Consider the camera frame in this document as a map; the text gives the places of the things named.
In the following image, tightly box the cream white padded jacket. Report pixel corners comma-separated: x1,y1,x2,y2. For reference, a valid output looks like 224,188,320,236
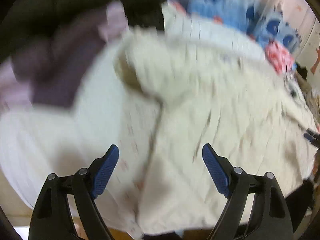
116,30,316,234

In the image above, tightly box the white cherry print bedsheet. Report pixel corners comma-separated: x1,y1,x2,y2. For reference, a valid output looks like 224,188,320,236
1,42,159,239

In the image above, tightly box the olive brown garment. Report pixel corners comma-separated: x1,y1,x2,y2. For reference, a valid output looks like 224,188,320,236
295,72,319,130

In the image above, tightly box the white garment with black print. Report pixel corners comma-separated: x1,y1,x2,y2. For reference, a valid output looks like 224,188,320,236
284,71,312,110

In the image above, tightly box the purple lilac garment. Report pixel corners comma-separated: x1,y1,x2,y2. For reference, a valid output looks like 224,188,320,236
1,1,128,110

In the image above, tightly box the red pink patterned cloth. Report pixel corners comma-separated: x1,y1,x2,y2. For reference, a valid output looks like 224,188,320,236
265,40,297,75

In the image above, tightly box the white quilted duvet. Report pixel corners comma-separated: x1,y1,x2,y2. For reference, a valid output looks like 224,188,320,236
162,2,265,61

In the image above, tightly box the blue whale print blanket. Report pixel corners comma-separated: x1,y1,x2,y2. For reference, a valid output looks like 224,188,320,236
171,0,302,53

